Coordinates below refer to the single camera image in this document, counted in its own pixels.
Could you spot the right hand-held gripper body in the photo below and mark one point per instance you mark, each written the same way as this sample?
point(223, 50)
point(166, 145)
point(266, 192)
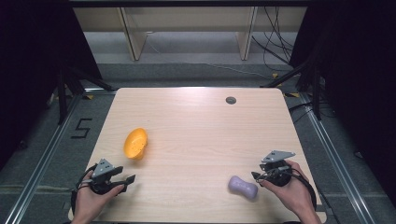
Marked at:
point(276, 168)

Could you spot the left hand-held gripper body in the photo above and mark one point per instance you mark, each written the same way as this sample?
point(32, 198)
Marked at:
point(102, 169)

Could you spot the purple soap bar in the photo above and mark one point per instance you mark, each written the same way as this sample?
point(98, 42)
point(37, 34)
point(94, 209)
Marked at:
point(243, 187)

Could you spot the orange soap dish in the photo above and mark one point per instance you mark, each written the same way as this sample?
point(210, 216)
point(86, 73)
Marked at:
point(135, 143)

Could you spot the person's right hand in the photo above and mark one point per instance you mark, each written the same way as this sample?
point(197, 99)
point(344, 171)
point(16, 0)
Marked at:
point(289, 194)

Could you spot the person's left hand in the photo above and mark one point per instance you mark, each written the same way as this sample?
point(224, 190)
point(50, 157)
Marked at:
point(90, 202)

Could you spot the yellow tape piece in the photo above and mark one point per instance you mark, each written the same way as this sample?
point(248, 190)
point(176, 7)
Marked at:
point(89, 97)
point(275, 75)
point(294, 94)

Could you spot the grey table grommet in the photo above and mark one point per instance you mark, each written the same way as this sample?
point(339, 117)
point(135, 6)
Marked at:
point(230, 100)

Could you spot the black metal stand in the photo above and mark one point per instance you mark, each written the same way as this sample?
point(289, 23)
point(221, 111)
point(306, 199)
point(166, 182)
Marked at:
point(316, 93)
point(62, 99)

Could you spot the black curtain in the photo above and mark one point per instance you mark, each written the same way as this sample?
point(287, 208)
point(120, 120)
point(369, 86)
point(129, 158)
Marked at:
point(358, 77)
point(34, 62)

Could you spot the white desk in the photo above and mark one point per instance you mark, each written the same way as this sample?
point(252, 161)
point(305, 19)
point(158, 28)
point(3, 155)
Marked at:
point(134, 37)

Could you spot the aluminium floor rail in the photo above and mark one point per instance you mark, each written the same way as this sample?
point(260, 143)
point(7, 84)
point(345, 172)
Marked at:
point(339, 161)
point(40, 161)

